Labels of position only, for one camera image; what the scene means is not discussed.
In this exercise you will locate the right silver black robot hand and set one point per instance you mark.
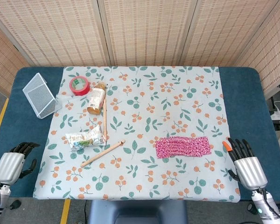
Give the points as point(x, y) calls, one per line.
point(249, 171)

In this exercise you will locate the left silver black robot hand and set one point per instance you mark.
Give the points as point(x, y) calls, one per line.
point(8, 166)

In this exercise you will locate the pink knitted cloth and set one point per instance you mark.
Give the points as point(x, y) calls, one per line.
point(177, 147)

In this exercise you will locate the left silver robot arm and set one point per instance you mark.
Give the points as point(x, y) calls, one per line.
point(1, 200)

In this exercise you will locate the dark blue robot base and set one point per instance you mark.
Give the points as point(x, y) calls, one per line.
point(137, 213)

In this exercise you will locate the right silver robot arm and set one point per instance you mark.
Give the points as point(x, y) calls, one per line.
point(267, 210)

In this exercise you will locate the white mesh metal holder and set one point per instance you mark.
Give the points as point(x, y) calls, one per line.
point(38, 98)

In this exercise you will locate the crumpled white snack bag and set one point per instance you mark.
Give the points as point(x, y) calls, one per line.
point(85, 138)

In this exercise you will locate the wooden stick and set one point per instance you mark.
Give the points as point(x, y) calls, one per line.
point(102, 153)
point(105, 119)

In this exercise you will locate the red tape roll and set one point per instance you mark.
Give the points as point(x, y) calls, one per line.
point(80, 91)

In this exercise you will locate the orange drink plastic bottle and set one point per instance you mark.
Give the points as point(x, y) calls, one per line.
point(96, 99)

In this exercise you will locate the floral leaf berry tablecloth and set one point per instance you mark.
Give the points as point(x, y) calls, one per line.
point(140, 116)

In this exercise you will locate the woven bamboo folding screen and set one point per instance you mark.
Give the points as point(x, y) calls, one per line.
point(140, 30)

